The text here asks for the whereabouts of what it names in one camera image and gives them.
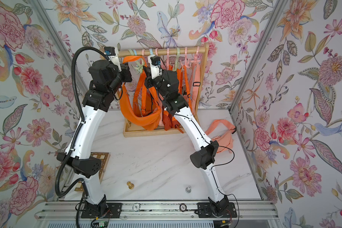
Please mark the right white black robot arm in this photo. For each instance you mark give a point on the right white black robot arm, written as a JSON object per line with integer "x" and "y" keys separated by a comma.
{"x": 203, "y": 159}

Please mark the wooden chessboard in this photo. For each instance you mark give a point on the wooden chessboard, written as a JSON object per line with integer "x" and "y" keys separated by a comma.
{"x": 100, "y": 167}

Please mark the silver chess piece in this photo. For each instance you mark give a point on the silver chess piece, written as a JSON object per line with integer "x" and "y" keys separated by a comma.
{"x": 188, "y": 189}

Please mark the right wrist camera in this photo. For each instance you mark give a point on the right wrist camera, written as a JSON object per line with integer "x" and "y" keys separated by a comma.
{"x": 155, "y": 66}

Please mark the rust orange bag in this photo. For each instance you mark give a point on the rust orange bag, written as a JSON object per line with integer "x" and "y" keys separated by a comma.
{"x": 169, "y": 122}

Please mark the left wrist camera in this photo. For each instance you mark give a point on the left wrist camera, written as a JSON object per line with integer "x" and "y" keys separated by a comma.
{"x": 112, "y": 54}

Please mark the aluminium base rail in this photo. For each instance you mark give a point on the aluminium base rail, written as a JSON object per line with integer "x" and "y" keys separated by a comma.
{"x": 162, "y": 210}

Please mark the gold chess piece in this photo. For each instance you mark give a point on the gold chess piece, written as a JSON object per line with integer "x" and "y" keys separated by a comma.
{"x": 130, "y": 185}

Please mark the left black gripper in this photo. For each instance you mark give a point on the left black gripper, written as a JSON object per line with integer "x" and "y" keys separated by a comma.
{"x": 125, "y": 71}

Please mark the far right pink bag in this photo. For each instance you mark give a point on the far right pink bag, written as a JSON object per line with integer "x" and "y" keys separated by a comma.
{"x": 195, "y": 84}

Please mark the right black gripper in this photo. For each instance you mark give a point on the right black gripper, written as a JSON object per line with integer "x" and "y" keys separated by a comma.
{"x": 153, "y": 82}

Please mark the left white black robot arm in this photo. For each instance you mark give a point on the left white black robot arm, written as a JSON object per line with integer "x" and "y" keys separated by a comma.
{"x": 88, "y": 128}

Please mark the wooden clothes rack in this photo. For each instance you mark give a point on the wooden clothes rack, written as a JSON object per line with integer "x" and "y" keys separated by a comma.
{"x": 161, "y": 95}

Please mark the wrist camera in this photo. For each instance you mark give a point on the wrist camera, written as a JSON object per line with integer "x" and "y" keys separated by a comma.
{"x": 112, "y": 54}
{"x": 155, "y": 66}

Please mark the orange sling bag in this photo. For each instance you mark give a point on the orange sling bag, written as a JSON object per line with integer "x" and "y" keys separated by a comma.
{"x": 145, "y": 109}
{"x": 174, "y": 100}

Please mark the pink sling bag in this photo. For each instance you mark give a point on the pink sling bag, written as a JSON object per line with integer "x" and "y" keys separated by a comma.
{"x": 224, "y": 139}

